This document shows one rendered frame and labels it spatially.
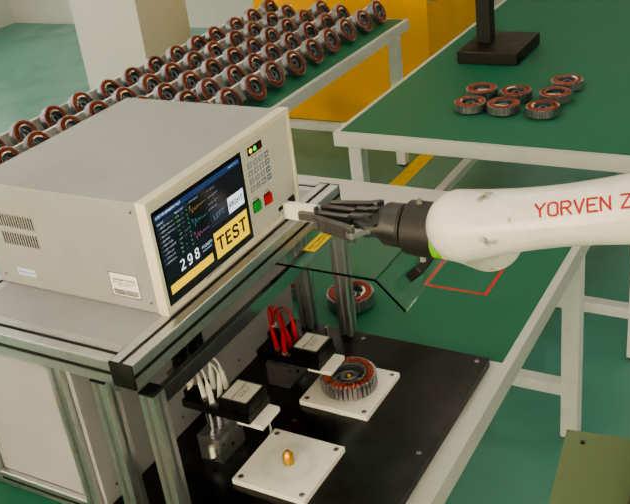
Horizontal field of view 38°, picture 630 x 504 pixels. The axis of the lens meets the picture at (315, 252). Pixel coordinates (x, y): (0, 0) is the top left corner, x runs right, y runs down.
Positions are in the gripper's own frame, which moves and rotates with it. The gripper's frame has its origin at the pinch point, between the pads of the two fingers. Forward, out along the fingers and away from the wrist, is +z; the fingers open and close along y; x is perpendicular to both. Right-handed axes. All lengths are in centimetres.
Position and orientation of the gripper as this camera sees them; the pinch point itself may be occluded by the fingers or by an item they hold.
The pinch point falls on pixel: (302, 211)
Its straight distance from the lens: 163.4
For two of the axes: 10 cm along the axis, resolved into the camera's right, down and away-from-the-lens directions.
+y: 4.8, -4.5, 7.5
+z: -8.7, -1.4, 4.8
